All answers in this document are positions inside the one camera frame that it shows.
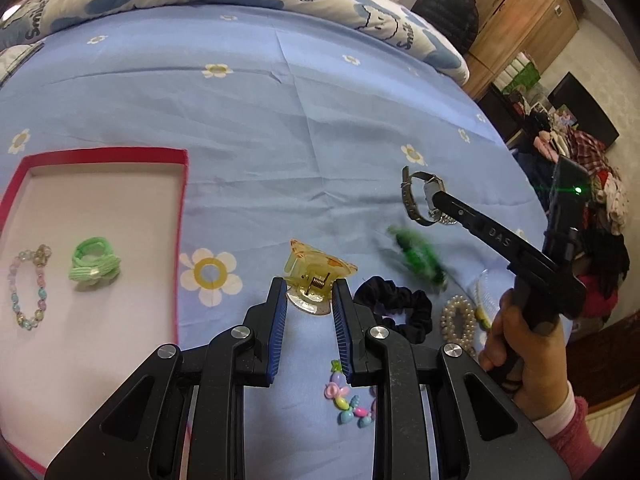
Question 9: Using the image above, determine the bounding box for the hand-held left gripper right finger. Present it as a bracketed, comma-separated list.
[331, 279, 572, 480]

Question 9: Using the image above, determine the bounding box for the pile of clothes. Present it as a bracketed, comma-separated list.
[515, 125, 631, 321]

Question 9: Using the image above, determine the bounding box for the yellow hair claw clip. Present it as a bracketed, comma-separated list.
[284, 239, 358, 317]

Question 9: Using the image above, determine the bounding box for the pearl bracelet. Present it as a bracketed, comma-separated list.
[440, 296, 478, 356]

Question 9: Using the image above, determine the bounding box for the green hair clip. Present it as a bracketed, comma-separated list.
[387, 225, 448, 293]

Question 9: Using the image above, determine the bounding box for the blue floral bed sheet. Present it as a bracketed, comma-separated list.
[0, 2, 551, 480]

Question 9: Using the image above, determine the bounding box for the black cabinet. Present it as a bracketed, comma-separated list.
[547, 72, 621, 151]

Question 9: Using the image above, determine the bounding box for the red jewelry box tray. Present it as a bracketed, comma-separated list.
[0, 147, 190, 476]

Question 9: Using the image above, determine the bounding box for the person's right forearm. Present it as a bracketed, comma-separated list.
[534, 382, 606, 480]

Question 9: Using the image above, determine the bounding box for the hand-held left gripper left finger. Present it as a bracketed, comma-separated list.
[45, 276, 289, 480]

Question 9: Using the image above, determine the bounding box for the black scrunchie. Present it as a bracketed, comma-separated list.
[352, 276, 433, 346]

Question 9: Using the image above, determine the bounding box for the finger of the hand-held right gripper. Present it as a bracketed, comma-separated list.
[432, 190, 546, 267]

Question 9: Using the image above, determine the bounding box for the green hair tie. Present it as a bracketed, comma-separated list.
[68, 236, 122, 291]

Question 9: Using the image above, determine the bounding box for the stack of green boxes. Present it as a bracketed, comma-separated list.
[500, 50, 543, 96]

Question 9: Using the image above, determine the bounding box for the grey wristwatch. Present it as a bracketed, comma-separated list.
[400, 166, 458, 227]

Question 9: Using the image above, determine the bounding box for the grey striped pillow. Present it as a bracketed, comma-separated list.
[0, 42, 46, 86]

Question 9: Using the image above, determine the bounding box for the person's right hand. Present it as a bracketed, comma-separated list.
[478, 290, 572, 421]

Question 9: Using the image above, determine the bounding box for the black puffer jacket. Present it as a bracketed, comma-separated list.
[412, 0, 481, 56]

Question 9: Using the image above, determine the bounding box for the white radiator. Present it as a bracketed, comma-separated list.
[585, 400, 636, 456]

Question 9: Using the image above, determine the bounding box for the pastel beaded bracelet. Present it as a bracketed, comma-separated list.
[9, 244, 52, 331]

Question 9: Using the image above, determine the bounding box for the wooden wardrobe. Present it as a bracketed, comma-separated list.
[462, 0, 586, 103]

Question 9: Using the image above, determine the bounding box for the colourful plastic bead bracelet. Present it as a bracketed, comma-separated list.
[322, 358, 376, 428]

